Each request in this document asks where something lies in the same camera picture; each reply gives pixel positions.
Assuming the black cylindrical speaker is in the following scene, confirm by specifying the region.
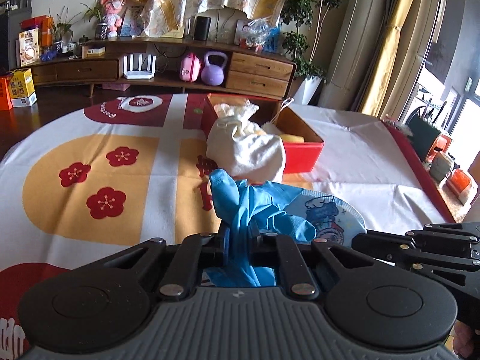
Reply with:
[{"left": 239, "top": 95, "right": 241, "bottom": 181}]
[{"left": 193, "top": 16, "right": 212, "bottom": 41}]

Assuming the white cloth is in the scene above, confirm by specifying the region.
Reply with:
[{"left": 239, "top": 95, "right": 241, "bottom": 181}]
[{"left": 207, "top": 116, "right": 287, "bottom": 183}]

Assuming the printed tablecloth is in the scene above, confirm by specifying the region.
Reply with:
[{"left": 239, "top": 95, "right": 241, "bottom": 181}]
[{"left": 1, "top": 94, "right": 452, "bottom": 359}]

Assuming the orange gift bag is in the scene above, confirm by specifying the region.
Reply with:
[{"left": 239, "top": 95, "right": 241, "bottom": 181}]
[{"left": 0, "top": 76, "right": 13, "bottom": 111}]

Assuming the white plant pot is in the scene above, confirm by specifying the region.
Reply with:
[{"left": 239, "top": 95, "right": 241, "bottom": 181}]
[{"left": 293, "top": 76, "right": 323, "bottom": 105}]

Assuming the wooden TV cabinet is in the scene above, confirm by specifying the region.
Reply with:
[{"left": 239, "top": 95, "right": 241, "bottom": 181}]
[{"left": 30, "top": 37, "right": 296, "bottom": 100}]

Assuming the cartoon printed face mask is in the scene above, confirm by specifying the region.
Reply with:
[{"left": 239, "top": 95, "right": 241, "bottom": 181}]
[{"left": 285, "top": 189, "right": 366, "bottom": 247}]

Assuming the white wifi router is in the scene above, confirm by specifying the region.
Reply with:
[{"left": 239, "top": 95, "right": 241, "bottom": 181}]
[{"left": 123, "top": 54, "right": 156, "bottom": 80}]

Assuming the small flat box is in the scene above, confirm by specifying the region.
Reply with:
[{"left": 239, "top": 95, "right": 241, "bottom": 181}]
[{"left": 81, "top": 46, "right": 106, "bottom": 59}]

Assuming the pink plush doll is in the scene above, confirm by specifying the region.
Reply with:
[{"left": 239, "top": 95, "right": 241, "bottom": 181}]
[{"left": 100, "top": 0, "right": 125, "bottom": 38}]

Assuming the small potted green plant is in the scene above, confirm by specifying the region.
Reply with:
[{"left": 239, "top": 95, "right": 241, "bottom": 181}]
[{"left": 82, "top": 0, "right": 110, "bottom": 40}]

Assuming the blue packaged item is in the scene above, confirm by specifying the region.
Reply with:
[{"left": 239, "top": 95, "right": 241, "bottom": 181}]
[{"left": 263, "top": 27, "right": 281, "bottom": 53}]

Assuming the purple kettlebell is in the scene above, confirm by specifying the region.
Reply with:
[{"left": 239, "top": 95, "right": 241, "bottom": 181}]
[{"left": 201, "top": 51, "right": 228, "bottom": 86}]

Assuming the yellow curtain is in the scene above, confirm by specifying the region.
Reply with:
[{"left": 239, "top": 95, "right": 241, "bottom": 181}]
[{"left": 359, "top": 0, "right": 448, "bottom": 119}]

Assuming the blue rubber glove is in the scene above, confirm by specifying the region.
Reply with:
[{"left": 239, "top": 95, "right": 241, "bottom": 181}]
[{"left": 207, "top": 169, "right": 317, "bottom": 288}]

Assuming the standing air conditioner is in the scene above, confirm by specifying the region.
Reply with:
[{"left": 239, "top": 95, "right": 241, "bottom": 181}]
[{"left": 318, "top": 0, "right": 386, "bottom": 110}]

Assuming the white mesh net bag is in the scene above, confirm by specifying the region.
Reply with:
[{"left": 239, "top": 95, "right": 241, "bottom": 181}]
[{"left": 214, "top": 100, "right": 260, "bottom": 121}]

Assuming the yellow carton box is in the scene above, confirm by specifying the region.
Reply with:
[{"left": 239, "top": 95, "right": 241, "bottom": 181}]
[{"left": 9, "top": 68, "right": 37, "bottom": 108}]

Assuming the tall green potted plant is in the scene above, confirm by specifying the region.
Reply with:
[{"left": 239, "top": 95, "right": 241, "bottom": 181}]
[{"left": 280, "top": 0, "right": 345, "bottom": 79}]

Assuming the clear plastic bag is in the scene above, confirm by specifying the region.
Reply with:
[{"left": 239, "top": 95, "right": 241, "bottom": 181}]
[{"left": 239, "top": 18, "right": 270, "bottom": 52}]

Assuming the pink small bag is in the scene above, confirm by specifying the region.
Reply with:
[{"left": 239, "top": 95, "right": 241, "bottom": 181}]
[{"left": 179, "top": 52, "right": 202, "bottom": 82}]

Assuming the cereal box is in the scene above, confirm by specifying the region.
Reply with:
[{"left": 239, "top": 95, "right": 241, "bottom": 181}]
[{"left": 19, "top": 28, "right": 40, "bottom": 67}]

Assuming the red rectangular tin box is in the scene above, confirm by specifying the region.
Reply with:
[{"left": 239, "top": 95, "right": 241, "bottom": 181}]
[{"left": 201, "top": 94, "right": 324, "bottom": 174}]

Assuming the black cabinet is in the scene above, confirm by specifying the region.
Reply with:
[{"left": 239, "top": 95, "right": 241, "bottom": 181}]
[{"left": 1, "top": 0, "right": 32, "bottom": 72}]

